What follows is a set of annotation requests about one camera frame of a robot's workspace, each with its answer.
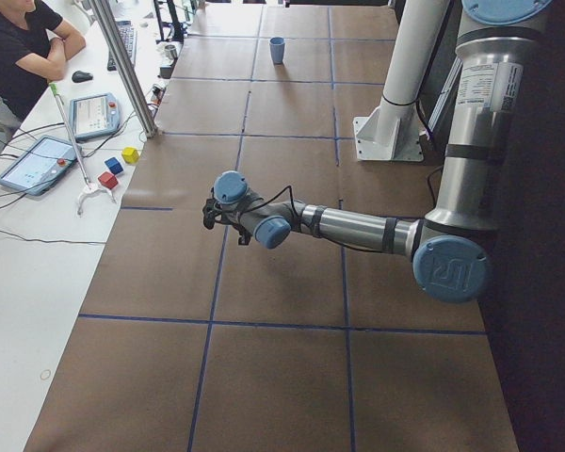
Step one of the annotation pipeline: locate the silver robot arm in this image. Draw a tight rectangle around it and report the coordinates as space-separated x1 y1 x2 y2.
202 1 550 303

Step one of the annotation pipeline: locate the upper teach pendant tablet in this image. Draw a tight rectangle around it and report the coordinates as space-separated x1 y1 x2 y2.
69 92 121 141

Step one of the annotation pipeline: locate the white camera stand column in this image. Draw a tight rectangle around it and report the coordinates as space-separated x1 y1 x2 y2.
353 0 450 163

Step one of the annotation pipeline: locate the yellow cube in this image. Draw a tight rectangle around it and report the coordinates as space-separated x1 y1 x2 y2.
121 146 139 165

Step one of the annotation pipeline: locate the teach pendant tablet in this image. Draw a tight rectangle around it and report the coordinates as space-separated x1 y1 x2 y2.
0 136 76 196
69 92 121 141

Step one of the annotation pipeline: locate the blue cube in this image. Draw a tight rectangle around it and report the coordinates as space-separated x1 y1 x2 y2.
105 157 123 175

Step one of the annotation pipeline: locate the person in black shirt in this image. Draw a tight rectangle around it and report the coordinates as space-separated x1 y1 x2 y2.
0 0 86 121

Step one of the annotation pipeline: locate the white reacher grabber tool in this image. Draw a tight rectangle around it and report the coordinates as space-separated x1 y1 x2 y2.
48 82 116 217

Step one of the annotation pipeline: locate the blue-grey plastic cup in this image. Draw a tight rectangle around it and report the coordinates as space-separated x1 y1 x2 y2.
269 37 285 65

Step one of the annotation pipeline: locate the lower teach pendant tablet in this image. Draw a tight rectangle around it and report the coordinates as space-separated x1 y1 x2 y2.
0 136 76 196

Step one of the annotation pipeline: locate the black computer mouse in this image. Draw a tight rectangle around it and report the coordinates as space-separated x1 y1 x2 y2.
72 71 94 84

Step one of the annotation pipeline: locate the black keyboard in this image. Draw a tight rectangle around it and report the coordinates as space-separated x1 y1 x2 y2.
106 20 137 72

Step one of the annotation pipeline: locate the red cube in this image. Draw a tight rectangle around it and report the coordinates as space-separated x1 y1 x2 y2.
98 171 119 189

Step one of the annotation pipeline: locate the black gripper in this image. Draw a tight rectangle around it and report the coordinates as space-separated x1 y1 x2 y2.
202 188 230 230

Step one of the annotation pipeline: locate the small metal cup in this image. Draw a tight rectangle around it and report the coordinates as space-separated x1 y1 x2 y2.
163 44 178 60

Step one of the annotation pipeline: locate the aluminium frame post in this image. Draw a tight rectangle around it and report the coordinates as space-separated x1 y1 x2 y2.
89 0 158 138

